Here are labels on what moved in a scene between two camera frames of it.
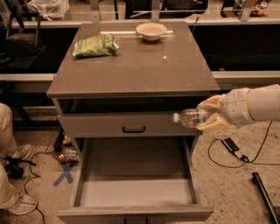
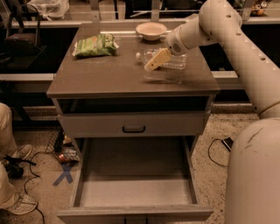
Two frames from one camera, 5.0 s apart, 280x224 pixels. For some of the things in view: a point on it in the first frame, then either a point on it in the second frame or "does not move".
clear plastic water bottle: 191,117 -> 178,61
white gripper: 235,107 -> 175,44
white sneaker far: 23,152 does not move
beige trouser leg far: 8,146 does not move
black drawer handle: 138,131 does not move
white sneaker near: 22,204 does not move
